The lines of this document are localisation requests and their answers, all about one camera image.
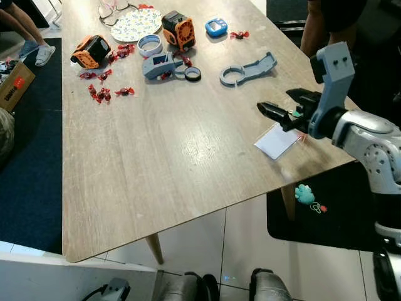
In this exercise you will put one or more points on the grey furry pouf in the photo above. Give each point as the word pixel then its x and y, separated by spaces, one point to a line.
pixel 5 135

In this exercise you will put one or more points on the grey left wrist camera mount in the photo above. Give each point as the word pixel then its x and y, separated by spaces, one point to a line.
pixel 116 291

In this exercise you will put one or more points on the grey device with blue screen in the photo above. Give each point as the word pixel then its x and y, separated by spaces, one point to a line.
pixel 160 65

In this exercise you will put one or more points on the robot left leg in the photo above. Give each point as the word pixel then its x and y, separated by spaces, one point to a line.
pixel 185 287

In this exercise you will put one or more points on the black tape roll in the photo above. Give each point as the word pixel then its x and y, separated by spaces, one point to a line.
pixel 186 74

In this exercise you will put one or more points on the white blue tape roll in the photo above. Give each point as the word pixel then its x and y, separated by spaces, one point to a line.
pixel 140 46

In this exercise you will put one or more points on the person with bare legs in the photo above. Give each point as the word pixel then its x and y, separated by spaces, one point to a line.
pixel 45 55

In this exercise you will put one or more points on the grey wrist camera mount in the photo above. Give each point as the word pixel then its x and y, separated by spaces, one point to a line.
pixel 116 291
pixel 335 75

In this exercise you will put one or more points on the dark blue rug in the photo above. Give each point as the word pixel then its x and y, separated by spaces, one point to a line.
pixel 31 188

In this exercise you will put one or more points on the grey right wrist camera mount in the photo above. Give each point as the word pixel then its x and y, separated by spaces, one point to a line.
pixel 335 75

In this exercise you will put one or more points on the small green tagged key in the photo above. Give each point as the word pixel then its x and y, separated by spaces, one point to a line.
pixel 292 114

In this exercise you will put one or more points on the black floor mat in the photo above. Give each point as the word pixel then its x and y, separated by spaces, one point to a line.
pixel 338 227

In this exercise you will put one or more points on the robot leg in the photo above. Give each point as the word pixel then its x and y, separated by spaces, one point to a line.
pixel 269 287
pixel 185 287

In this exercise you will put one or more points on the orange black motor unit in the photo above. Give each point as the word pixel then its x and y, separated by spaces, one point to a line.
pixel 178 30
pixel 91 52

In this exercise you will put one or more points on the floral patterned plate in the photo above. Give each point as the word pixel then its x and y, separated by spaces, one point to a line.
pixel 136 25

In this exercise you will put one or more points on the wooden table leg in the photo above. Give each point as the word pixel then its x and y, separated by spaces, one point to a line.
pixel 155 248
pixel 288 202

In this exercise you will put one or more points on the pink white glasses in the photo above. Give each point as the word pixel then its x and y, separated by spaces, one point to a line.
pixel 108 14

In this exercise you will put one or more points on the white card holder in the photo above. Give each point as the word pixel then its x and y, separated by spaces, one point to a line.
pixel 277 142

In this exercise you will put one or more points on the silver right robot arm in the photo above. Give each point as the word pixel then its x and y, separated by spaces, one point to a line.
pixel 373 141

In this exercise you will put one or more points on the blue digital timer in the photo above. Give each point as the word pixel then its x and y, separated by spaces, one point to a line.
pixel 216 27

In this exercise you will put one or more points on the small red item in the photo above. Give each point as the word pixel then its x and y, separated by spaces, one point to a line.
pixel 145 6

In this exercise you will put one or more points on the red wrapped candy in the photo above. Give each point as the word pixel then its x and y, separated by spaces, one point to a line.
pixel 124 91
pixel 166 75
pixel 104 74
pixel 88 75
pixel 94 91
pixel 104 96
pixel 186 59
pixel 114 58
pixel 125 48
pixel 238 34

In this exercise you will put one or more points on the person in dark clothes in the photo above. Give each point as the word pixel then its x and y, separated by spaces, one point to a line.
pixel 338 12

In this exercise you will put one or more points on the robot right leg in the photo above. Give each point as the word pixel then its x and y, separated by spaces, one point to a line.
pixel 269 287

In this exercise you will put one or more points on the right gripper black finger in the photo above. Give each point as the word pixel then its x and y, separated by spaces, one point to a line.
pixel 273 109
pixel 283 123

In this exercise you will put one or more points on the cardboard box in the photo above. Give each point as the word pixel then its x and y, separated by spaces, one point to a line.
pixel 15 88

